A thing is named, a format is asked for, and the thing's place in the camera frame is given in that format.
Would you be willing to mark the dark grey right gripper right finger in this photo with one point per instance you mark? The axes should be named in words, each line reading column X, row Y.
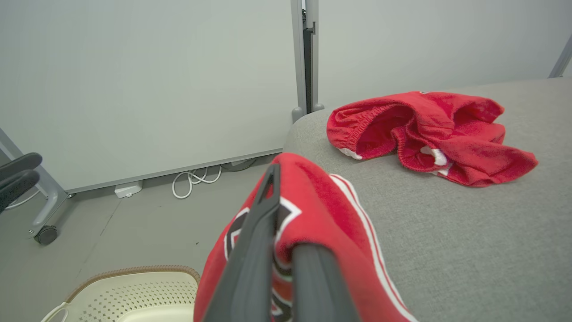
column 319, row 286

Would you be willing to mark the red jersey with black lettering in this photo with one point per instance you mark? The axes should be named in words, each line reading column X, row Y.
column 321, row 214

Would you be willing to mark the white power adapter box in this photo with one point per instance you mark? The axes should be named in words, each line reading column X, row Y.
column 128, row 189

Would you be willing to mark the white partition panel grey frame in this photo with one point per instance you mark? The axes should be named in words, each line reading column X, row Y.
column 156, row 80
column 424, row 40

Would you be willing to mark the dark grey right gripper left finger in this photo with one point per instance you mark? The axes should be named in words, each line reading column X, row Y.
column 250, row 259

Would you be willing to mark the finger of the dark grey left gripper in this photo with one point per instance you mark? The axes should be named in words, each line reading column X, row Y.
column 24, row 162
column 20, row 187

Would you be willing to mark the black caster wheel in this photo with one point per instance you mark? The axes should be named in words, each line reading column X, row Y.
column 46, row 235

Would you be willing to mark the grey fabric sofa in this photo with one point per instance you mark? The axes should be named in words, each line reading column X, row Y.
column 469, row 246

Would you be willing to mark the red shorts with white stripe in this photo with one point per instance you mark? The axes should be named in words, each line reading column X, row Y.
column 464, row 134

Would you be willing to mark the cream perforated laundry basket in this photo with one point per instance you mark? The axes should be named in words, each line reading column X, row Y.
column 134, row 295

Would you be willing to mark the grey metal pole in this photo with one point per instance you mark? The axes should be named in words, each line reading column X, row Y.
column 561, row 57

